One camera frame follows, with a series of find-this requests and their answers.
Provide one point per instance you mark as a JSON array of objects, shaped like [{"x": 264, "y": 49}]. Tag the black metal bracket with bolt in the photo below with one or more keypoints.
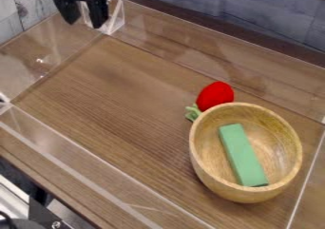
[{"x": 44, "y": 217}]

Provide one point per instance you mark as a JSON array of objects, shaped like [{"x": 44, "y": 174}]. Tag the clear acrylic tray enclosure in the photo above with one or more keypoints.
[{"x": 94, "y": 127}]

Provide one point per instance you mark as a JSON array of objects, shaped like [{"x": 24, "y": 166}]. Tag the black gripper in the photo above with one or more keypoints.
[{"x": 98, "y": 11}]

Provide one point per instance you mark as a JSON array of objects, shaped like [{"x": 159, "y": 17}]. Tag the green rectangular block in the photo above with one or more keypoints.
[{"x": 241, "y": 155}]

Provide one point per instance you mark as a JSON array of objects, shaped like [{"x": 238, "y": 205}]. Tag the red plush strawberry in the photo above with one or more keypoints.
[{"x": 216, "y": 94}]

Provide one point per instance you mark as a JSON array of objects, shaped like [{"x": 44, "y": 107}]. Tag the wooden bowl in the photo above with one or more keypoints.
[{"x": 276, "y": 144}]

